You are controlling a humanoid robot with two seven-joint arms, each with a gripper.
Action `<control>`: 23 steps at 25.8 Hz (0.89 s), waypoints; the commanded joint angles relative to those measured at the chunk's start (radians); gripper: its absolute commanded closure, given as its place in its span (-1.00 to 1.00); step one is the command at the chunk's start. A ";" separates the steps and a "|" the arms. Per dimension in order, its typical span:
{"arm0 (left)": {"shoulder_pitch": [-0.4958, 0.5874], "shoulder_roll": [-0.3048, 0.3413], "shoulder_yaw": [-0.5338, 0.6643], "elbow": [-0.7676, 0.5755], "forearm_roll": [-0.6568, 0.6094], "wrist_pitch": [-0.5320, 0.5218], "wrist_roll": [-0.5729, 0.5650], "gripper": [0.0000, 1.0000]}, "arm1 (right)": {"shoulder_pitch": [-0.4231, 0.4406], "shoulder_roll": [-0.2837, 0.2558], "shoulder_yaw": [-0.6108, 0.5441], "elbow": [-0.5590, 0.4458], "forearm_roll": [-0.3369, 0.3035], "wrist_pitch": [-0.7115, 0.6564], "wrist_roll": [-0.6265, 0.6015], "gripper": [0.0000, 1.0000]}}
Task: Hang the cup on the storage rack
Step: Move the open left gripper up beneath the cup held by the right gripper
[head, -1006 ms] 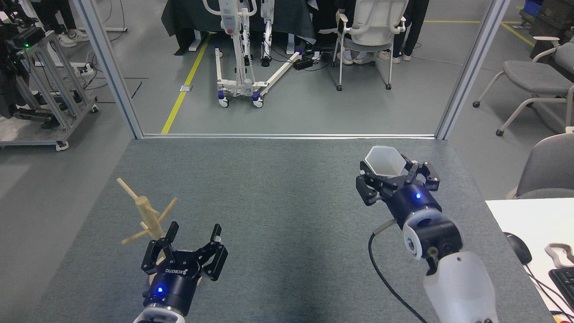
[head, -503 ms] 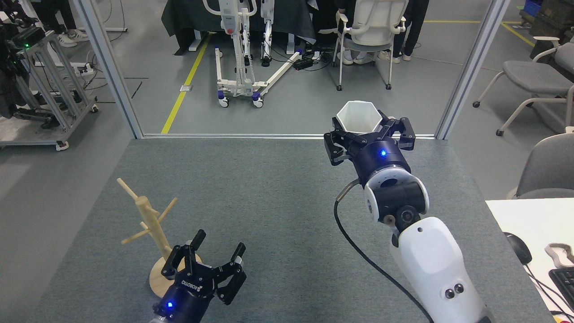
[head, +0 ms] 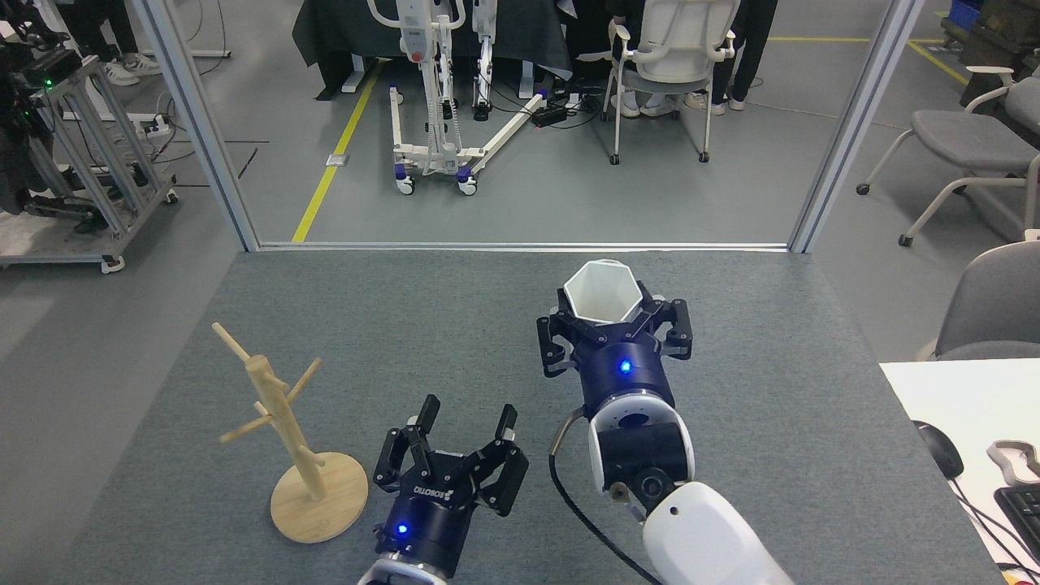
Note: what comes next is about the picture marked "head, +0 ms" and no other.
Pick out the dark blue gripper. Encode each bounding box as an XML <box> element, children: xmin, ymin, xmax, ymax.
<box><xmin>373</xmin><ymin>394</ymin><xmax>531</xmax><ymax>581</ymax></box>
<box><xmin>536</xmin><ymin>281</ymin><xmax>694</xmax><ymax>412</ymax></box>

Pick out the white faceted cup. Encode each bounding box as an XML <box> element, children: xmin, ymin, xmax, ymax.
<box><xmin>562</xmin><ymin>259</ymin><xmax>644</xmax><ymax>326</ymax></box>

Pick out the wooden cup rack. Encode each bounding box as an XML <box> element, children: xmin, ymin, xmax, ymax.
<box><xmin>211</xmin><ymin>323</ymin><xmax>369</xmax><ymax>544</ymax></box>

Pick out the dark storage crate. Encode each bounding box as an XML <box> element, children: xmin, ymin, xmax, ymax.
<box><xmin>960</xmin><ymin>0</ymin><xmax>1040</xmax><ymax>70</ymax></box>

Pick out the seated person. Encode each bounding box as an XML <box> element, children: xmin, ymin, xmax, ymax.
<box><xmin>561</xmin><ymin>0</ymin><xmax>691</xmax><ymax>119</ymax></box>

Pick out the white wheeled stand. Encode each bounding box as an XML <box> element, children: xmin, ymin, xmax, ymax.
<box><xmin>366</xmin><ymin>0</ymin><xmax>552</xmax><ymax>197</ymax></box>

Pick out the white office chair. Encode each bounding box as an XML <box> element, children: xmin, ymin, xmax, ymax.
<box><xmin>603</xmin><ymin>0</ymin><xmax>742</xmax><ymax>165</ymax></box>

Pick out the standing person by chair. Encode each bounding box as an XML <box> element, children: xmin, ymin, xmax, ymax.
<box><xmin>687</xmin><ymin>0</ymin><xmax>778</xmax><ymax>113</ymax></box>

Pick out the black computer mouse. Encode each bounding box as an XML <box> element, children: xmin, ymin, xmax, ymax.
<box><xmin>912</xmin><ymin>420</ymin><xmax>965</xmax><ymax>479</ymax></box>

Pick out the white desk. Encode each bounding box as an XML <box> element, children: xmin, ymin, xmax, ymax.
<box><xmin>879</xmin><ymin>358</ymin><xmax>1040</xmax><ymax>585</ymax></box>

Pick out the grey chair backrest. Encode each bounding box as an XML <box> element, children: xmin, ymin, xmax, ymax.
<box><xmin>918</xmin><ymin>241</ymin><xmax>1040</xmax><ymax>361</ymax></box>

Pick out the black draped table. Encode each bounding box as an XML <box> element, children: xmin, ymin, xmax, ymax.
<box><xmin>292</xmin><ymin>0</ymin><xmax>574</xmax><ymax>100</ymax></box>

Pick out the black keyboard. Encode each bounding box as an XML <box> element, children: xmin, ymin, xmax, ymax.
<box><xmin>993</xmin><ymin>483</ymin><xmax>1040</xmax><ymax>561</ymax></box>

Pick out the person with white shoes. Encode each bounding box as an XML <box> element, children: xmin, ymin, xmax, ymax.
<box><xmin>61</xmin><ymin>0</ymin><xmax>162</xmax><ymax>86</ymax></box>

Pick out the black device with green light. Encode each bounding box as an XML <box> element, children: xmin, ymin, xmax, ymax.
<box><xmin>0</xmin><ymin>20</ymin><xmax>82</xmax><ymax>216</ymax></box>

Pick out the silver table edge rail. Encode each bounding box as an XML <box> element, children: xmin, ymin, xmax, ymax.
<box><xmin>258</xmin><ymin>241</ymin><xmax>791</xmax><ymax>253</ymax></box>

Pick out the silver post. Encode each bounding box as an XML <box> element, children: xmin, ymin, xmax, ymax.
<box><xmin>130</xmin><ymin>0</ymin><xmax>261</xmax><ymax>253</ymax></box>
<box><xmin>788</xmin><ymin>0</ymin><xmax>927</xmax><ymax>254</ymax></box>

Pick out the grey chair with white frame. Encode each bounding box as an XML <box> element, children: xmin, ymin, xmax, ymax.
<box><xmin>856</xmin><ymin>65</ymin><xmax>1040</xmax><ymax>247</ymax></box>

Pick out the grey white handle piece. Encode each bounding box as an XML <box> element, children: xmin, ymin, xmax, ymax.
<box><xmin>987</xmin><ymin>440</ymin><xmax>1040</xmax><ymax>486</ymax></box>

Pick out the aluminium frame cart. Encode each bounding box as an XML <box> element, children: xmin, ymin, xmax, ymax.
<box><xmin>0</xmin><ymin>49</ymin><xmax>180</xmax><ymax>273</ymax></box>

